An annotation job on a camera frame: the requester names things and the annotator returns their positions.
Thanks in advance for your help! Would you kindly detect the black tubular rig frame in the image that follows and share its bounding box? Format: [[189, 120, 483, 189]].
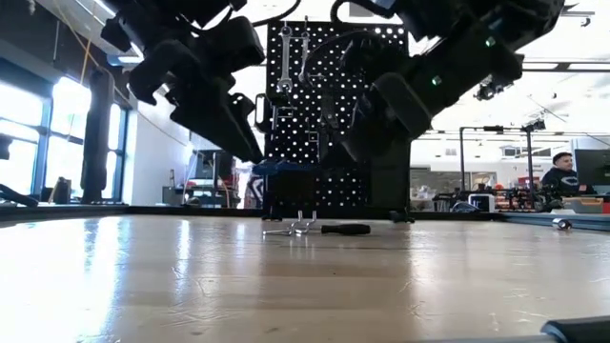
[[458, 124, 538, 194]]

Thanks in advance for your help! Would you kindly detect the black perforated pegboard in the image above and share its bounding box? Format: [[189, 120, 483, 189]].
[[264, 19, 412, 221]]

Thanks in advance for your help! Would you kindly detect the large silver wrench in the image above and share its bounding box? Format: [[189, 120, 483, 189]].
[[277, 24, 295, 95]]

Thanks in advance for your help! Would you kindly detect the black computer monitor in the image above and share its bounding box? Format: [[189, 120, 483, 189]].
[[573, 148, 610, 188], [196, 149, 235, 181]]

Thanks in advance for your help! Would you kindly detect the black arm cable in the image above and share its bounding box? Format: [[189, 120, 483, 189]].
[[302, 0, 397, 87], [250, 0, 302, 29]]

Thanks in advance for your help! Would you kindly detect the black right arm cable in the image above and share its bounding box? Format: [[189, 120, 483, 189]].
[[302, 0, 397, 87]]

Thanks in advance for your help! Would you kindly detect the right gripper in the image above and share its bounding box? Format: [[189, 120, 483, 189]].
[[340, 71, 434, 161]]

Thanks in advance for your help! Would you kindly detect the small black-handled screwdriver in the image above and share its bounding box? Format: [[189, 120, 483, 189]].
[[320, 223, 373, 236]]

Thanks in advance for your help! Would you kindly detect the black aluminium table frame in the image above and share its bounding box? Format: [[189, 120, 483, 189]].
[[0, 203, 610, 233]]

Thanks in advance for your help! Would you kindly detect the silver wire peg hook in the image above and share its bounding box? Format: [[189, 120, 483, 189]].
[[261, 209, 319, 238]]

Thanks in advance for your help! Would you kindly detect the tan storage box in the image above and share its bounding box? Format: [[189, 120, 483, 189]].
[[561, 196, 605, 214]]

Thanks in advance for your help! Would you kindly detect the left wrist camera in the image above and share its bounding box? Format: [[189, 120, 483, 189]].
[[202, 16, 267, 75]]

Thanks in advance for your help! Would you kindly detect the person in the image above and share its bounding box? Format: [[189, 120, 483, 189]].
[[539, 151, 600, 196]]

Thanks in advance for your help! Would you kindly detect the long black-handled screwdriver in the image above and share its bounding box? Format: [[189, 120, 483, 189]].
[[418, 315, 610, 343]]

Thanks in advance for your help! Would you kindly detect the wire loop tool holder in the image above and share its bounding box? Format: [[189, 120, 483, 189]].
[[272, 94, 297, 119]]

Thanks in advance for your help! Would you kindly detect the dark building column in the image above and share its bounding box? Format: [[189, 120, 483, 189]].
[[79, 68, 116, 205]]

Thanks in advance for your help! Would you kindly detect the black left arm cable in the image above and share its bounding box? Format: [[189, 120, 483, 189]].
[[250, 0, 302, 29]]

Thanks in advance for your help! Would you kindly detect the black ceiling spotlight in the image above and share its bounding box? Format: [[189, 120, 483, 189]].
[[474, 78, 516, 102]]

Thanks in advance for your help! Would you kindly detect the small silver wrench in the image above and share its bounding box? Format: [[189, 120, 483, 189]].
[[297, 30, 312, 85]]

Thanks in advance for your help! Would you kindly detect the brown bag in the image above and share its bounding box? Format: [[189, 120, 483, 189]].
[[51, 176, 72, 205]]

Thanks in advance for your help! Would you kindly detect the black pegboard bin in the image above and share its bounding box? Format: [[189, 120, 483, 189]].
[[369, 137, 414, 213]]

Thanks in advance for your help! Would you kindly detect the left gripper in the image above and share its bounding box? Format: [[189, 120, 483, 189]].
[[127, 40, 266, 166]]

